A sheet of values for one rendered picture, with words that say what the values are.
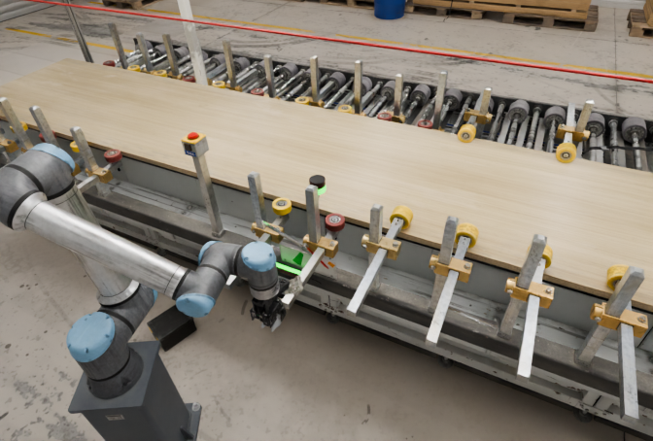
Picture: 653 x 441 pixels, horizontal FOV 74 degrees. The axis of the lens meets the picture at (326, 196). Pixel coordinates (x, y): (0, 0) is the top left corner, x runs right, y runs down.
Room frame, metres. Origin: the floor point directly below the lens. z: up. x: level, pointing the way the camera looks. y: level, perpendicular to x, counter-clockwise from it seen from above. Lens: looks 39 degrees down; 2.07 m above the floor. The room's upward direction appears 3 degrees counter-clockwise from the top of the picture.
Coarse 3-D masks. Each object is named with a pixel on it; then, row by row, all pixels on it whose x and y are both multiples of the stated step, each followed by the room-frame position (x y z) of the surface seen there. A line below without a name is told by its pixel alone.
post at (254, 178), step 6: (252, 174) 1.32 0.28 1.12; (258, 174) 1.33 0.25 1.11; (252, 180) 1.32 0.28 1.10; (258, 180) 1.33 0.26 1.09; (252, 186) 1.32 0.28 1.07; (258, 186) 1.32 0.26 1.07; (252, 192) 1.32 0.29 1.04; (258, 192) 1.32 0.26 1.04; (252, 198) 1.32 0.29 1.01; (258, 198) 1.31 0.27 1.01; (258, 204) 1.31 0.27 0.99; (258, 210) 1.31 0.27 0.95; (264, 210) 1.33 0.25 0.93; (258, 216) 1.31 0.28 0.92; (264, 216) 1.33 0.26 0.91; (258, 222) 1.32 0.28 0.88
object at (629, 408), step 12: (624, 324) 0.71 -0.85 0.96; (624, 336) 0.67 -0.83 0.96; (624, 348) 0.64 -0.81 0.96; (624, 360) 0.60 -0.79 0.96; (624, 372) 0.57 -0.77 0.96; (624, 384) 0.54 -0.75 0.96; (624, 396) 0.51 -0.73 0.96; (636, 396) 0.50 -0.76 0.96; (624, 408) 0.48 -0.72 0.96; (636, 408) 0.48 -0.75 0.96; (624, 420) 0.46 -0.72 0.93; (636, 420) 0.45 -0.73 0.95
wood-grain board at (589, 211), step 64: (64, 64) 3.13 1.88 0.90; (64, 128) 2.16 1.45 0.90; (128, 128) 2.12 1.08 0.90; (192, 128) 2.09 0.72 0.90; (256, 128) 2.06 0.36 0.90; (320, 128) 2.02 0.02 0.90; (384, 128) 1.99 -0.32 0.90; (384, 192) 1.45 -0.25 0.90; (448, 192) 1.43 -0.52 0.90; (512, 192) 1.41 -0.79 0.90; (576, 192) 1.39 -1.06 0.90; (640, 192) 1.37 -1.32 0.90; (512, 256) 1.05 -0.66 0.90; (576, 256) 1.03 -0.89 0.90; (640, 256) 1.02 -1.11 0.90
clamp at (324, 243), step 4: (308, 236) 1.23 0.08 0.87; (304, 240) 1.22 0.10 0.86; (308, 240) 1.21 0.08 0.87; (320, 240) 1.21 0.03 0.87; (324, 240) 1.21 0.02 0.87; (328, 240) 1.21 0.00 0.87; (332, 240) 1.20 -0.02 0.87; (308, 244) 1.20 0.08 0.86; (312, 244) 1.19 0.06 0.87; (316, 244) 1.19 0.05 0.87; (320, 244) 1.19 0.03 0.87; (324, 244) 1.19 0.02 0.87; (328, 244) 1.18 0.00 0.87; (336, 244) 1.18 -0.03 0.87; (312, 248) 1.19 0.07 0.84; (316, 248) 1.19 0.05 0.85; (324, 248) 1.17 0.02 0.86; (328, 248) 1.16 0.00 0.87; (332, 248) 1.16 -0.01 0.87; (336, 248) 1.18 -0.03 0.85; (328, 252) 1.16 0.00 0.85; (332, 252) 1.15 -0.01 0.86; (336, 252) 1.18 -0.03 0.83; (328, 256) 1.16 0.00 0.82; (332, 256) 1.15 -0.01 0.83
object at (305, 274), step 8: (328, 232) 1.26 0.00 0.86; (336, 232) 1.26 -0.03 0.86; (320, 248) 1.18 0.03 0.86; (312, 256) 1.13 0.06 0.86; (320, 256) 1.13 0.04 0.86; (312, 264) 1.09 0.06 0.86; (304, 272) 1.06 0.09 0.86; (312, 272) 1.07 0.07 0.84; (304, 280) 1.02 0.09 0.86; (288, 296) 0.95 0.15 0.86; (296, 296) 0.97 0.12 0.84; (288, 304) 0.92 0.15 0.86
